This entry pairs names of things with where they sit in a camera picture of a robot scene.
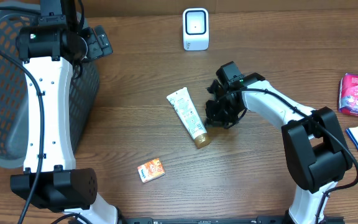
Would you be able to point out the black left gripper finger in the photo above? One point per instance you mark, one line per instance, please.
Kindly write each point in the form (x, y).
(103, 40)
(94, 49)

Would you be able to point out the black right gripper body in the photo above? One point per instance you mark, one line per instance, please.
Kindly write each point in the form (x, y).
(222, 112)

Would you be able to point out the white bamboo print tube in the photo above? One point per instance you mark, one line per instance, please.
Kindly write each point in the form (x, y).
(184, 107)

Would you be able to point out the small orange box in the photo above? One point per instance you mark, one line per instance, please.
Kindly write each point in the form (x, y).
(151, 170)

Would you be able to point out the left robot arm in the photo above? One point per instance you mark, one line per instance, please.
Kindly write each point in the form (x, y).
(48, 52)

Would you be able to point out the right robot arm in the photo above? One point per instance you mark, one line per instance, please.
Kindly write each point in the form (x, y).
(316, 152)

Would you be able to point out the white barcode scanner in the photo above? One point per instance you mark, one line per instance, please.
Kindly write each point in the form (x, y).
(195, 29)

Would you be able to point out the grey plastic shopping basket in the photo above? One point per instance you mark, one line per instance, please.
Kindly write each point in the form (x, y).
(13, 92)

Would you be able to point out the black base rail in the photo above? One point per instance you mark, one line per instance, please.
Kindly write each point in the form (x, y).
(207, 220)

